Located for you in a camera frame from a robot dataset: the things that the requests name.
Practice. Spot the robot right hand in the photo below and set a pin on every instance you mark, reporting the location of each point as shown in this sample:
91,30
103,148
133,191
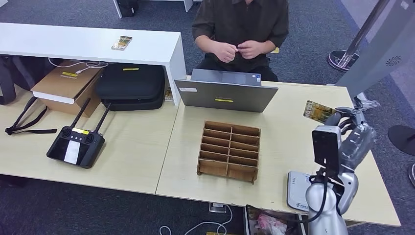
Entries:
356,146

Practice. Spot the person's right hand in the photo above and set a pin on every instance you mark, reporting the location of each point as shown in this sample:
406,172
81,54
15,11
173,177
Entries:
225,52

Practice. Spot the person's left hand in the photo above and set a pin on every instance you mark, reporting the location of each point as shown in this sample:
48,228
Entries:
251,50

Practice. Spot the grey laptop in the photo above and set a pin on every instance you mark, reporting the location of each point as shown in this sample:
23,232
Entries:
227,94

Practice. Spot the autumn tree printed card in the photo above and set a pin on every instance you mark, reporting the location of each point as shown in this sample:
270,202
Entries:
317,112

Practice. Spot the grey card reader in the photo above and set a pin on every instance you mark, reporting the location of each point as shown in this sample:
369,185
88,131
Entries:
296,191

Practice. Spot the wooden card organizer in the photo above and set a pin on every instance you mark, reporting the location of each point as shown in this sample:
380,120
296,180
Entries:
210,169

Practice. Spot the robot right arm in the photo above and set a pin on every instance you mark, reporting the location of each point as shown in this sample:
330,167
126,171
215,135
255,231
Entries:
324,211

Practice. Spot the person's left forearm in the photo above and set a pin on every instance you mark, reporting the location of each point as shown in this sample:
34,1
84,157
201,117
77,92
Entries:
268,46

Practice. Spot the person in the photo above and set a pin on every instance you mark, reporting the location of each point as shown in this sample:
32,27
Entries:
240,22

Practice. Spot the scenic printed card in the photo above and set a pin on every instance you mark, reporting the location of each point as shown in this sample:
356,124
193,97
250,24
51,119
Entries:
121,42

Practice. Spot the clear plastic wrapping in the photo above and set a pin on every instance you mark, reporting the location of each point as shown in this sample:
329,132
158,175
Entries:
368,103

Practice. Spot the black round base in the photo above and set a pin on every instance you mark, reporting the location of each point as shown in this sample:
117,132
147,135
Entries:
403,139

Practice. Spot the dark shoe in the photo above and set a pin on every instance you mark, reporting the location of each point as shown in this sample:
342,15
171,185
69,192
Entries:
412,175

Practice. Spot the small printed box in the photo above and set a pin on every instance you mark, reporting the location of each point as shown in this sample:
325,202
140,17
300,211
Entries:
168,94

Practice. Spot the grey panel with swirl logo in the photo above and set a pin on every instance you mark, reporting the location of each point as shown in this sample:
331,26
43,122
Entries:
382,65

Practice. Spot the black zip case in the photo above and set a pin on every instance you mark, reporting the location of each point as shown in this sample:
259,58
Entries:
129,84

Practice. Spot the open storage bin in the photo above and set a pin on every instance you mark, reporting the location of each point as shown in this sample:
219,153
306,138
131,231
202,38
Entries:
291,223

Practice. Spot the black computer tower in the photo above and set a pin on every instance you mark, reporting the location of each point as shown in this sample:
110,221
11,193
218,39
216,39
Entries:
126,8

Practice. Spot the pink plastic bag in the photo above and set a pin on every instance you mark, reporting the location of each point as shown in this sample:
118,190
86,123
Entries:
269,225

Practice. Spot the floor power socket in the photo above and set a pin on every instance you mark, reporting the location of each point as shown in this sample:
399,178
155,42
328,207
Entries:
217,207

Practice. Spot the white desk shelf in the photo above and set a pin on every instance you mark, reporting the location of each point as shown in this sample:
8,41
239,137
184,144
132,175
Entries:
64,42

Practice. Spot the cardboard box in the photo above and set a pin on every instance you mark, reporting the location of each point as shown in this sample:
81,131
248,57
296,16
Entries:
64,84

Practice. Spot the black remote controller with antennas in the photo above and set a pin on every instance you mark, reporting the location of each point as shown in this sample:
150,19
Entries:
60,151

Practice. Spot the black backpack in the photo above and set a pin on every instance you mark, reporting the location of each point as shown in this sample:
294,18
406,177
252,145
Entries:
6,84

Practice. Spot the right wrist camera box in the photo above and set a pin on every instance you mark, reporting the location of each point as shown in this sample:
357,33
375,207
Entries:
325,146

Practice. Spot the chrome stanchion post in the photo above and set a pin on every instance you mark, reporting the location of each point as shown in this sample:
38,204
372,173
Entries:
343,60

